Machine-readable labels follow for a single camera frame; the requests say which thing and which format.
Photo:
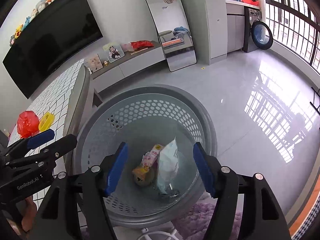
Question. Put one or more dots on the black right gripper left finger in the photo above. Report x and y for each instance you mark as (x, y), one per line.
(57, 217)

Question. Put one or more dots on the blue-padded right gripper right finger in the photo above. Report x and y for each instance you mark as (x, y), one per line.
(262, 217)

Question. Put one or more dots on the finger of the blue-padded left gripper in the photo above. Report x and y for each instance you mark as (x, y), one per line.
(24, 145)
(57, 146)

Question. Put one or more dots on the red plastic bag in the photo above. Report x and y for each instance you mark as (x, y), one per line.
(27, 124)

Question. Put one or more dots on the pink snack wrapper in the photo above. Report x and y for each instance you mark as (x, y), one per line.
(150, 157)

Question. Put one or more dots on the white plastic packaging bag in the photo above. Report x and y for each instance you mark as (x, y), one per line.
(167, 166)

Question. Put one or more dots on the left hand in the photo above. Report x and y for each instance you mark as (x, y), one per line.
(30, 214)

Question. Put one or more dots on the checkered white tablecloth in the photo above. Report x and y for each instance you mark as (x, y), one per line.
(65, 98)

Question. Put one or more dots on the purple fluffy rug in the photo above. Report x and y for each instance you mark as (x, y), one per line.
(194, 223)

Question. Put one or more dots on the yellow plush toy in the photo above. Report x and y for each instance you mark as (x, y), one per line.
(18, 31)

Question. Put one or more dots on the grey tv cabinet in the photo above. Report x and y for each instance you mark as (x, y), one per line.
(126, 66)

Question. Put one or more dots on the blue plush toy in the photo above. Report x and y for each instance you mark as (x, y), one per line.
(27, 20)

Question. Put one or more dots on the red bag on cabinet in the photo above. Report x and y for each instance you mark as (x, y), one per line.
(138, 45)

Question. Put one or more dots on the grey plush toy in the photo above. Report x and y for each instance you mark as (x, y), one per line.
(41, 5)

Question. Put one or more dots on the standing floor mirror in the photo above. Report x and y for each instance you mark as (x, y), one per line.
(173, 32)

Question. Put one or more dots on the front-load washing machine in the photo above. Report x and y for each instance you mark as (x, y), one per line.
(257, 34)

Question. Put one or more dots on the black window grille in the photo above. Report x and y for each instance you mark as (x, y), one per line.
(294, 26)

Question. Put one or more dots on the grey tall cabinet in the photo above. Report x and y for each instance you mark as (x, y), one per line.
(207, 21)

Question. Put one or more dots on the small picture frame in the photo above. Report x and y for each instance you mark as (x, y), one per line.
(95, 63)

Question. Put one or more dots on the child photo frame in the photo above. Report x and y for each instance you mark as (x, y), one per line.
(114, 51)

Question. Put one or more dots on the black wall television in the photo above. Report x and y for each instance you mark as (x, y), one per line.
(64, 28)

